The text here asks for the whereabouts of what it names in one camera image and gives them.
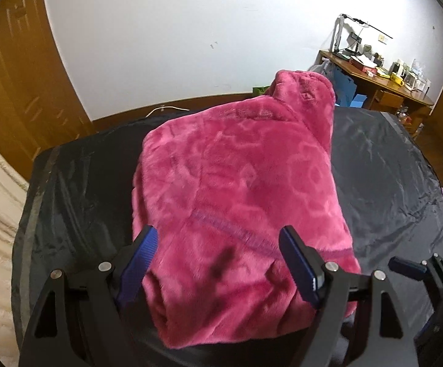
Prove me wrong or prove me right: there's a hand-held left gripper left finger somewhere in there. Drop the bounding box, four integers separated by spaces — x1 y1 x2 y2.
18 225 158 367

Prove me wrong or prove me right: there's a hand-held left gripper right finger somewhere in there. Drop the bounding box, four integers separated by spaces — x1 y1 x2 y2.
278 225 415 367

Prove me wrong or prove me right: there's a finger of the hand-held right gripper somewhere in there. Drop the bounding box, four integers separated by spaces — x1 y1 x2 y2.
420 253 443 308
389 255 432 281

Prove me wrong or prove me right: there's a pink fleece garment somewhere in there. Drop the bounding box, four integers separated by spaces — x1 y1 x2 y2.
132 69 362 350

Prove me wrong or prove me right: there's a black bed sheet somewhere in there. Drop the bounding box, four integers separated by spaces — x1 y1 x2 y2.
11 105 443 367

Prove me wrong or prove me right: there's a blue chair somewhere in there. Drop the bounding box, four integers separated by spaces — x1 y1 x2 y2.
334 71 360 108

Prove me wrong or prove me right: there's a wooden desk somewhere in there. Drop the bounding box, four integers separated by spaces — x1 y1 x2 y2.
319 50 434 123

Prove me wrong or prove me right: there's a grey plastic bag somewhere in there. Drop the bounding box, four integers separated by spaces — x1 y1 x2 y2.
307 59 339 85

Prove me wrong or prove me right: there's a wooden door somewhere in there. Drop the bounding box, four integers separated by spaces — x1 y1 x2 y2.
0 0 94 180

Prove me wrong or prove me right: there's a white cable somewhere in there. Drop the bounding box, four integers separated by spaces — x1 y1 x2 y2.
145 104 189 117

